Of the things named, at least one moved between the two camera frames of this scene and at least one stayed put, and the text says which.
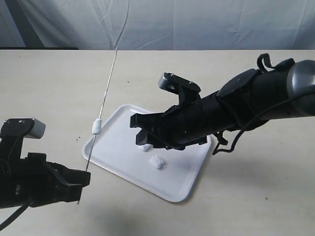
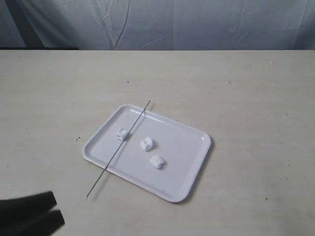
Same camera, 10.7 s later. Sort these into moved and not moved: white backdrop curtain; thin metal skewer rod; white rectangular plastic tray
Moved: thin metal skewer rod
Not moved: white backdrop curtain; white rectangular plastic tray
